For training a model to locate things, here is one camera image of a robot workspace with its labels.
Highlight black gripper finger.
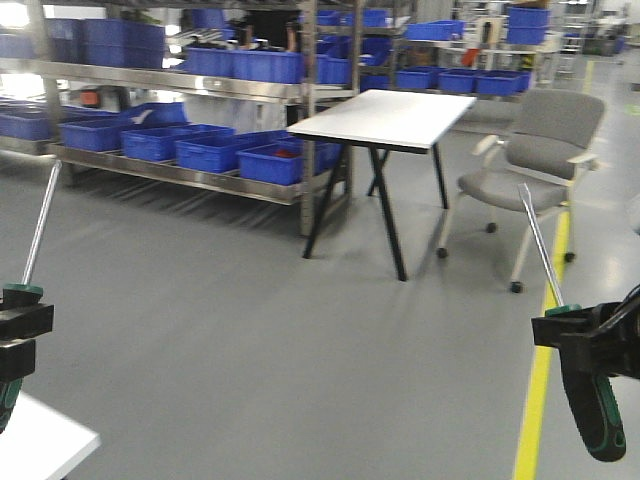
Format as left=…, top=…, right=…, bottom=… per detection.
left=531, top=301, right=621, bottom=347
left=0, top=339, right=36, bottom=382
left=1, top=303, right=54, bottom=340

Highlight green black screwdriver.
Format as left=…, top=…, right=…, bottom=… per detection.
left=1, top=160, right=62, bottom=429
left=517, top=183, right=626, bottom=462

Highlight grey office chair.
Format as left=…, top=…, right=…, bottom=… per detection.
left=436, top=88, right=607, bottom=294

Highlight white table black legs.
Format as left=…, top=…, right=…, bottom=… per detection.
left=287, top=89, right=476, bottom=281

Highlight steel shelving rack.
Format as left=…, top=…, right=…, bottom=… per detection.
left=1, top=1, right=357, bottom=235

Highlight blue bin with red item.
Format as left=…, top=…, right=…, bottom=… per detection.
left=237, top=144, right=304, bottom=186

